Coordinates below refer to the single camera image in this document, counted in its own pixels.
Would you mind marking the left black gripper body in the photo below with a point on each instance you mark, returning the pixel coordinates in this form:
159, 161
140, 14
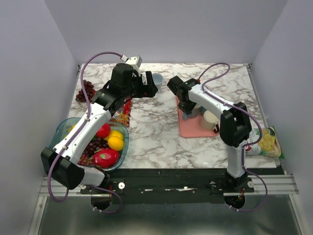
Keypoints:
139, 90

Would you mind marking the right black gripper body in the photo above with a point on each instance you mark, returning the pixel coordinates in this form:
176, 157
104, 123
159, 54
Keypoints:
187, 106

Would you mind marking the grey-blue mug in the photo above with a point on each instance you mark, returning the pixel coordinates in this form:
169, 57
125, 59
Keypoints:
158, 80

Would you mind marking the blue butterfly mug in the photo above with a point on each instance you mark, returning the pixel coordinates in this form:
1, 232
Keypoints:
195, 112

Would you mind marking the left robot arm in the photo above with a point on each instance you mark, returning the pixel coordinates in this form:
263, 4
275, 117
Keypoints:
61, 161

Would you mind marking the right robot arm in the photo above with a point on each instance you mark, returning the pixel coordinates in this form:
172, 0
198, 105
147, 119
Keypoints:
235, 125

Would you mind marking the cream mug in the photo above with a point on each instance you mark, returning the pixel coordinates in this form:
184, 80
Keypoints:
209, 122

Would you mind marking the pink tray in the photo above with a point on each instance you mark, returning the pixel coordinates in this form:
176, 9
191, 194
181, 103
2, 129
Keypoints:
191, 128

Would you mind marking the red candy bag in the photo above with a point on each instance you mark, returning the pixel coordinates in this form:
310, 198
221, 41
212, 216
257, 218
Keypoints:
122, 116

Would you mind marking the yellow lemon upper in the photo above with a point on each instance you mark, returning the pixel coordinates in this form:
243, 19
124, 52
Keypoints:
114, 133

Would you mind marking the yellow lemon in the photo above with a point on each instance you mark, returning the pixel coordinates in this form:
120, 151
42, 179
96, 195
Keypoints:
116, 143
114, 133

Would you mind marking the dark grapes on table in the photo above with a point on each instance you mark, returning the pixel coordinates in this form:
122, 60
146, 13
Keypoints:
88, 90

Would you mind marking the red apple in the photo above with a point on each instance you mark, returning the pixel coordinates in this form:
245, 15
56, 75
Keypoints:
104, 131

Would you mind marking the yellow lemon lower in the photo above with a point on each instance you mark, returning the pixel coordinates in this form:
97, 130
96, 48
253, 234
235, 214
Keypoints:
116, 143

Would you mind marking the purple grapes in bowl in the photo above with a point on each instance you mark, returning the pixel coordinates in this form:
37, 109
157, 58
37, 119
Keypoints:
94, 145

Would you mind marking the red dragon fruit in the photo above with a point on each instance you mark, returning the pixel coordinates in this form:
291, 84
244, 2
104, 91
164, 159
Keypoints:
105, 158

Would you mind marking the teal plastic fruit bowl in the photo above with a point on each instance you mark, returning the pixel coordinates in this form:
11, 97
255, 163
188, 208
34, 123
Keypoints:
62, 132

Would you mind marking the green cassava chips bag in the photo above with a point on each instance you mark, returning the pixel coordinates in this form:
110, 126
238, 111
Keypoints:
268, 145

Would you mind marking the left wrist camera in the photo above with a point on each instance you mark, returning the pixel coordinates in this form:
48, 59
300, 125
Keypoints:
134, 61

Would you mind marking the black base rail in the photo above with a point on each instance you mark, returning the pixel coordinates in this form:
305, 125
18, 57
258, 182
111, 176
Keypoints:
171, 186

